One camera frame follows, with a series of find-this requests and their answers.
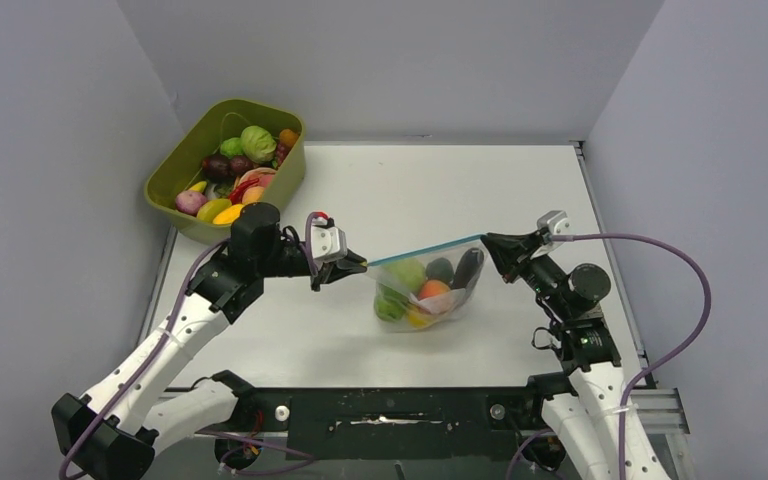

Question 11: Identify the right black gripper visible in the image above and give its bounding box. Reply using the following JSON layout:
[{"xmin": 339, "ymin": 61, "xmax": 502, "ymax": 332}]
[{"xmin": 485, "ymin": 229, "xmax": 574, "ymax": 320}]

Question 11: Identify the purple eggplant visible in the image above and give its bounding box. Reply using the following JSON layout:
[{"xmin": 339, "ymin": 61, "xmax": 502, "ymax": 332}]
[{"xmin": 450, "ymin": 247, "xmax": 485, "ymax": 290}]

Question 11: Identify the green bumpy fruit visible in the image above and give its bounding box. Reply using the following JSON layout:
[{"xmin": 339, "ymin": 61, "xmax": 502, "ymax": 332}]
[{"xmin": 373, "ymin": 293, "xmax": 409, "ymax": 323}]

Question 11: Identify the green cabbage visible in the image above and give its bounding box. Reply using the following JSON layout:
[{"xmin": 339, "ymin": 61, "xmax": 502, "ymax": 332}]
[
  {"xmin": 384, "ymin": 257, "xmax": 426, "ymax": 293},
  {"xmin": 240, "ymin": 125, "xmax": 277, "ymax": 165}
]

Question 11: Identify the dark green avocado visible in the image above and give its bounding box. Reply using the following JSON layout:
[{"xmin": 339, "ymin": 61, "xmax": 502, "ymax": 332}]
[{"xmin": 425, "ymin": 257, "xmax": 455, "ymax": 285}]

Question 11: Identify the clear zip top bag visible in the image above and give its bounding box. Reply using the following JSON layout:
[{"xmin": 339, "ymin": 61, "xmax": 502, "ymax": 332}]
[{"xmin": 367, "ymin": 235, "xmax": 488, "ymax": 333}]

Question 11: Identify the orange peach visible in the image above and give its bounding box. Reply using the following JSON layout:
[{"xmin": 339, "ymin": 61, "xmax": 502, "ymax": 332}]
[{"xmin": 416, "ymin": 279, "xmax": 451, "ymax": 301}]

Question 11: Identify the yellow bell pepper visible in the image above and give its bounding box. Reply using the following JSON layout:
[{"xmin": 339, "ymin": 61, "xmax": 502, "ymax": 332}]
[{"xmin": 405, "ymin": 309, "xmax": 436, "ymax": 330}]

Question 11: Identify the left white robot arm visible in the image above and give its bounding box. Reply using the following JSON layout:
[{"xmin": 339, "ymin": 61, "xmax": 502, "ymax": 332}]
[{"xmin": 52, "ymin": 202, "xmax": 367, "ymax": 479}]

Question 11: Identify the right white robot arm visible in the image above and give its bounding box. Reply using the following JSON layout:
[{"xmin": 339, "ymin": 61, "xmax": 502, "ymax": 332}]
[{"xmin": 480, "ymin": 229, "xmax": 668, "ymax": 479}]

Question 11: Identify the orange apricot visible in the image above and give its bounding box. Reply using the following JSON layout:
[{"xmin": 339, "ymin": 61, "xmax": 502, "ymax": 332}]
[{"xmin": 241, "ymin": 185, "xmax": 266, "ymax": 205}]

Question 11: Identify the watermelon slice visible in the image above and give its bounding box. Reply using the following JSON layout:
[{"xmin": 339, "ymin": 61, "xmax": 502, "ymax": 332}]
[{"xmin": 234, "ymin": 167, "xmax": 277, "ymax": 188}]

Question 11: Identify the yellow mango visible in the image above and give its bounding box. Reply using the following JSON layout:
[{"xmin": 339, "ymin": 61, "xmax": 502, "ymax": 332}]
[{"xmin": 212, "ymin": 204, "xmax": 244, "ymax": 226}]

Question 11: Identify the red chili pepper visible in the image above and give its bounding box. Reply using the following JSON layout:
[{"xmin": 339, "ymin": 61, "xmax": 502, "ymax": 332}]
[{"xmin": 228, "ymin": 179, "xmax": 260, "ymax": 204}]

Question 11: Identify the red grape bunch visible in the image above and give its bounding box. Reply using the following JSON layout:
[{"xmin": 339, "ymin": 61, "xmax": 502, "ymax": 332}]
[{"xmin": 273, "ymin": 143, "xmax": 291, "ymax": 169}]

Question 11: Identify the orange tangerine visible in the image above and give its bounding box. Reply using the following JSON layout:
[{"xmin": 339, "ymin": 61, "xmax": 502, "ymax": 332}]
[{"xmin": 278, "ymin": 129, "xmax": 300, "ymax": 149}]

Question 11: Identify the dark red apple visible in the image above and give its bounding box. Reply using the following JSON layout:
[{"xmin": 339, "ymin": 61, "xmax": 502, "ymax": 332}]
[{"xmin": 201, "ymin": 154, "xmax": 234, "ymax": 182}]

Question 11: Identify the yellow banana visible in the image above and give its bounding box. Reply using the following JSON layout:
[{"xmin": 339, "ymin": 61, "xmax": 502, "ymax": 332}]
[{"xmin": 188, "ymin": 181, "xmax": 208, "ymax": 193}]

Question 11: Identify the lime green fruit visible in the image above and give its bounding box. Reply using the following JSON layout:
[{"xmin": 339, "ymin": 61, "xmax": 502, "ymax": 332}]
[{"xmin": 218, "ymin": 136, "xmax": 245, "ymax": 159}]

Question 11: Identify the pink red onion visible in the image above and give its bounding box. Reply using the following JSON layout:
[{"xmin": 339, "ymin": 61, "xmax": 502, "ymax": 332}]
[{"xmin": 174, "ymin": 189, "xmax": 208, "ymax": 217}]

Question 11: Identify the olive green plastic bin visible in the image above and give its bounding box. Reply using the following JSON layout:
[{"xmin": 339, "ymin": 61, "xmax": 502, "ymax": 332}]
[{"xmin": 144, "ymin": 99, "xmax": 307, "ymax": 245}]

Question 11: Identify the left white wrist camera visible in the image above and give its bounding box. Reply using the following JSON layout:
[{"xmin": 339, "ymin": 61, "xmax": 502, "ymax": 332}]
[{"xmin": 306, "ymin": 212, "xmax": 348, "ymax": 267}]

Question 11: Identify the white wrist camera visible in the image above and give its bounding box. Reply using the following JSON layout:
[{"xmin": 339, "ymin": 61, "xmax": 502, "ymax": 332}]
[
  {"xmin": 306, "ymin": 212, "xmax": 348, "ymax": 267},
  {"xmin": 531, "ymin": 210, "xmax": 570, "ymax": 259}
]

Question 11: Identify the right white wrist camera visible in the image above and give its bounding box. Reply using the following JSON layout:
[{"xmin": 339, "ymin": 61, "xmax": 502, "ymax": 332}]
[{"xmin": 531, "ymin": 210, "xmax": 570, "ymax": 259}]

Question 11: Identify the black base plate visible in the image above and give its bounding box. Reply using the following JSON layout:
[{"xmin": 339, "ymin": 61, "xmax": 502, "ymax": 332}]
[{"xmin": 214, "ymin": 386, "xmax": 546, "ymax": 461}]

